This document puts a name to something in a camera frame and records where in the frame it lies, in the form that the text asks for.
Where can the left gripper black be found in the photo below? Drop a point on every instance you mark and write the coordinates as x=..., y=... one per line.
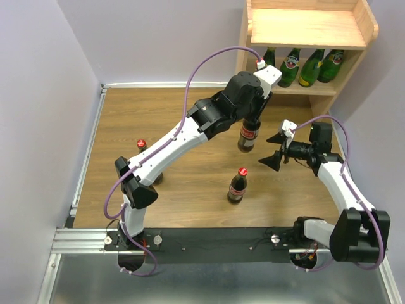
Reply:
x=262, y=102

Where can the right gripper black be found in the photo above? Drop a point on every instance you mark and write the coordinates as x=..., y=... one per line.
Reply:
x=273, y=161

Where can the cola bottle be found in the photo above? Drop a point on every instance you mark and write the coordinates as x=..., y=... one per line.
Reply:
x=237, y=186
x=248, y=134
x=142, y=146

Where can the green bottle red-white label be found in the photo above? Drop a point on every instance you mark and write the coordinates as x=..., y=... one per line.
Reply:
x=289, y=68

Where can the green bottle yellow label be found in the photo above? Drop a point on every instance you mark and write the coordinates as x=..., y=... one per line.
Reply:
x=311, y=69

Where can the green bottle red-blue label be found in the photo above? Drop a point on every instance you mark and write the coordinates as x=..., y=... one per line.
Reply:
x=331, y=65

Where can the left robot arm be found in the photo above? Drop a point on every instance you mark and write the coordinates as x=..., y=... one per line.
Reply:
x=243, y=99

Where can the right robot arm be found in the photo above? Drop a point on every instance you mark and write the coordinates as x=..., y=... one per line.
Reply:
x=361, y=232

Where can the wooden two-tier shelf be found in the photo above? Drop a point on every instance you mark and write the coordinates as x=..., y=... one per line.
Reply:
x=347, y=25

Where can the cola bottle front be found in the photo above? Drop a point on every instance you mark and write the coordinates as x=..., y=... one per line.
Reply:
x=237, y=186

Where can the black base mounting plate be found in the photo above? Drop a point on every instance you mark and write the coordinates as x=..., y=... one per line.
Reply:
x=216, y=245

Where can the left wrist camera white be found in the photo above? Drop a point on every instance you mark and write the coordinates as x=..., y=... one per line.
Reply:
x=269, y=77

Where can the aluminium frame rail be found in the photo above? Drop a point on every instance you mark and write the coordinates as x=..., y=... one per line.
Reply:
x=196, y=196

